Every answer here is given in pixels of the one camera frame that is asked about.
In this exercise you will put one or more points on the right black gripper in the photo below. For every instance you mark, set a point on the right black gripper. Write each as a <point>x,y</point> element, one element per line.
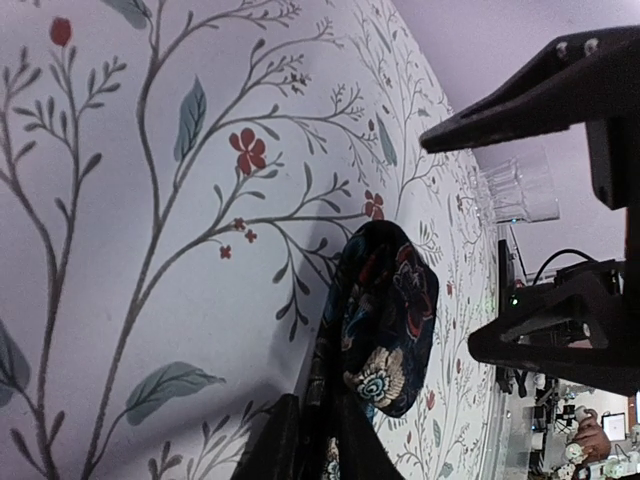
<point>590,76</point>

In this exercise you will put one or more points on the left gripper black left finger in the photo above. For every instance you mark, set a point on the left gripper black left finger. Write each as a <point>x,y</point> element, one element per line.
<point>274,450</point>

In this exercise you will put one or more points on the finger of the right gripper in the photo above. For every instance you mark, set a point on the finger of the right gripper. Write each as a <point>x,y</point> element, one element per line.
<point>555,340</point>

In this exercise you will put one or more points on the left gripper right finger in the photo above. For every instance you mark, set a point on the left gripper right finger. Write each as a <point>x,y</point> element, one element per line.
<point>364,454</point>

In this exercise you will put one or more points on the dark floral tie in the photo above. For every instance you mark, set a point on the dark floral tie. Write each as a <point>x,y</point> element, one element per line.
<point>374,342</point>

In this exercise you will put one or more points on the floral tablecloth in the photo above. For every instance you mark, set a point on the floral tablecloth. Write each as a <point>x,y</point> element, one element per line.
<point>178,180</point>

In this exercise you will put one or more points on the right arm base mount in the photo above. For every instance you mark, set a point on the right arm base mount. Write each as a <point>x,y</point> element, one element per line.
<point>550,295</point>

